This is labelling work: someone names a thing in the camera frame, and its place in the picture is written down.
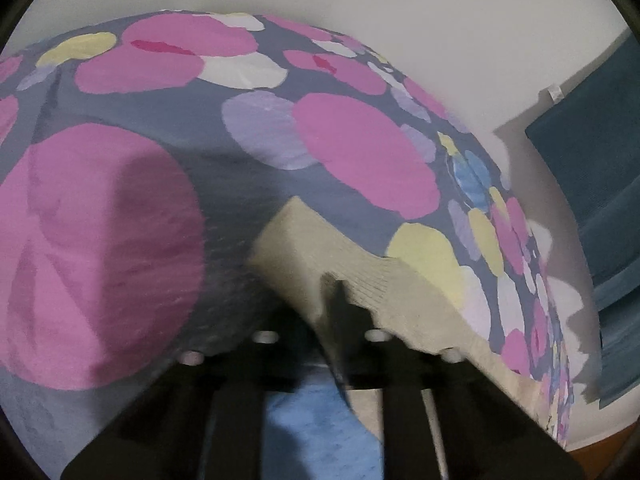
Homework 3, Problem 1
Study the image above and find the beige embroidered small shirt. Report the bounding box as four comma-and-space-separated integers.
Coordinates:
248, 197, 560, 439

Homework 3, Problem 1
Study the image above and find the colourful circle pattern bedsheet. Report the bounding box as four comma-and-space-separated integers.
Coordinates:
1, 11, 573, 479

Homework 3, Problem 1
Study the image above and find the dark teal curtain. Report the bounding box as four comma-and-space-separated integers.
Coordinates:
525, 36, 639, 406

